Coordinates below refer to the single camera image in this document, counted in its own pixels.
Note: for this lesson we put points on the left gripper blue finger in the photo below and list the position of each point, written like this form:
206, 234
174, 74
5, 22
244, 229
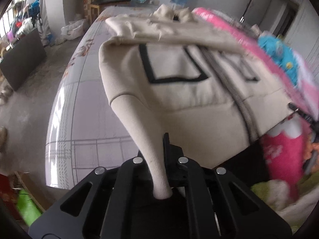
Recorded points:
166, 151

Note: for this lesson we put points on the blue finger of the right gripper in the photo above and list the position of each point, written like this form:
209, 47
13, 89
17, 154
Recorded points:
308, 118

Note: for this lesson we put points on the beige zip jacket black trim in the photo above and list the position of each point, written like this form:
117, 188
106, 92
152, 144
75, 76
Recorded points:
168, 72

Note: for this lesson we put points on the cyan cartoon clothing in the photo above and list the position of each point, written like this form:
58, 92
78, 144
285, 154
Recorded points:
283, 56

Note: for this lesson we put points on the green paper bag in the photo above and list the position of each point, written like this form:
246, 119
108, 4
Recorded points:
27, 208

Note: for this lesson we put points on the white plastic bag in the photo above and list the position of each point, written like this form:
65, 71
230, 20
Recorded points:
73, 30

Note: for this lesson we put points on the red gift bag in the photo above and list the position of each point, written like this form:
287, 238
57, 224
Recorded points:
8, 197

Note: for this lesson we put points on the dark low cabinet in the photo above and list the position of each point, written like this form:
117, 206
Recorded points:
22, 59

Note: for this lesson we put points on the blue bicycle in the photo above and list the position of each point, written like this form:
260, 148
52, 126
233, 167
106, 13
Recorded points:
34, 12

